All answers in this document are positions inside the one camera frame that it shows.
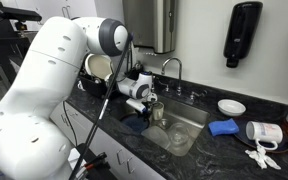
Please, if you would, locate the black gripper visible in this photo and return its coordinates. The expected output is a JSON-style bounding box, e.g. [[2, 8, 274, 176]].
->
[[135, 105, 153, 128]]

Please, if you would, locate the sink drain strainer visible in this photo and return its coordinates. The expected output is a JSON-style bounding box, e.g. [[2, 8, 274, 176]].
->
[[157, 118, 172, 131]]

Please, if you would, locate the stainless steel sink basin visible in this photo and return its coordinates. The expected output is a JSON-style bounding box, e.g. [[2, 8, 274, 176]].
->
[[115, 94, 211, 158]]

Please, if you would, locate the dark blue round plate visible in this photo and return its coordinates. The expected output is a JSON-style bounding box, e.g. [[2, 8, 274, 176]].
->
[[120, 113, 151, 134]]

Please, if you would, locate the clear glass cup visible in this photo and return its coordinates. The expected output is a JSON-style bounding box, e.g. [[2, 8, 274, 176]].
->
[[151, 101, 165, 122]]

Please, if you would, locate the clear glass bowl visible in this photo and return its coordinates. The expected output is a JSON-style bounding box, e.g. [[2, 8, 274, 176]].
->
[[168, 122, 192, 146]]

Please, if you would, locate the grey base cabinet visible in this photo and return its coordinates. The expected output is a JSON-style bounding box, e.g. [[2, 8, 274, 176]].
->
[[49, 101, 167, 180]]

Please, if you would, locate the chrome gooseneck faucet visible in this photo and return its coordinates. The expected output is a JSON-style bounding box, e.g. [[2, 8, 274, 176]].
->
[[160, 57, 184, 96]]

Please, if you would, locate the black dish rack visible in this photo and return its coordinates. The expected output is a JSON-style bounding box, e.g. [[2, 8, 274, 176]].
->
[[78, 64, 145, 99]]

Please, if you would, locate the black orange clamp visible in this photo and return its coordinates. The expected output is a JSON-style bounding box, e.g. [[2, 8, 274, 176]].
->
[[80, 151, 108, 171]]

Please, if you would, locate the large cream plate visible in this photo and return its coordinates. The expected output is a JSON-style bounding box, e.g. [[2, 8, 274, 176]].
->
[[83, 53, 114, 81]]

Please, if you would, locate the blue sponge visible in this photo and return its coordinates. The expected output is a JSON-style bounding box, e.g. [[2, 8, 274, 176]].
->
[[208, 118, 240, 137]]

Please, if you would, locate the white paper sheet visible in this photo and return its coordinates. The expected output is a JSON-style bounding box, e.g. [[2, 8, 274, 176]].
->
[[67, 148, 82, 171]]

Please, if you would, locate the small white bowl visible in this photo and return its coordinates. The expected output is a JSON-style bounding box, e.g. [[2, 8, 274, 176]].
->
[[217, 98, 247, 117]]

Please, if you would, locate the steel paper towel dispenser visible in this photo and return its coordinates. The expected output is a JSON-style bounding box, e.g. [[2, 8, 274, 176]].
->
[[122, 0, 178, 55]]

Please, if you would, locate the dark plate under mug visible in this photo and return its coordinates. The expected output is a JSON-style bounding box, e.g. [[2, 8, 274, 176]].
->
[[233, 118, 288, 154]]

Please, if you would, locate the white printed mug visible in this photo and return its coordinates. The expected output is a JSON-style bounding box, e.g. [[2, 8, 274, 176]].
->
[[245, 120, 284, 151]]

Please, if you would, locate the crumpled white wrapper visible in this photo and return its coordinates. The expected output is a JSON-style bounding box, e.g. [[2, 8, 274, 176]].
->
[[244, 145, 282, 170]]

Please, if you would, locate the black equipment stand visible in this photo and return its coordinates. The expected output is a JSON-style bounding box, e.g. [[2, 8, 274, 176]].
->
[[0, 4, 43, 31]]

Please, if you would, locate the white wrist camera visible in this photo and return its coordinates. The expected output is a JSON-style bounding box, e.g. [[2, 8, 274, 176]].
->
[[126, 98, 148, 113]]

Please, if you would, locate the chrome faucet handle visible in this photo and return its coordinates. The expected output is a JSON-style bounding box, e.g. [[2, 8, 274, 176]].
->
[[162, 81, 171, 93], [187, 89, 208, 103]]

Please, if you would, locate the metal cabinet handle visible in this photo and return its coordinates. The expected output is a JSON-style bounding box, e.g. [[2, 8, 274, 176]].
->
[[126, 157, 137, 174], [115, 148, 125, 164]]

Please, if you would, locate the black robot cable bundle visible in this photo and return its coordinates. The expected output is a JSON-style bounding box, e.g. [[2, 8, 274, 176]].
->
[[68, 32, 134, 180]]

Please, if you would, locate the white wall cabinet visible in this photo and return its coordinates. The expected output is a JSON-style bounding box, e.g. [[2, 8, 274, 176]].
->
[[33, 0, 98, 23]]

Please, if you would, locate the black wall soap dispenser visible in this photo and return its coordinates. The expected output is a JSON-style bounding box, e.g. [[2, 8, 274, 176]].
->
[[222, 1, 264, 69]]

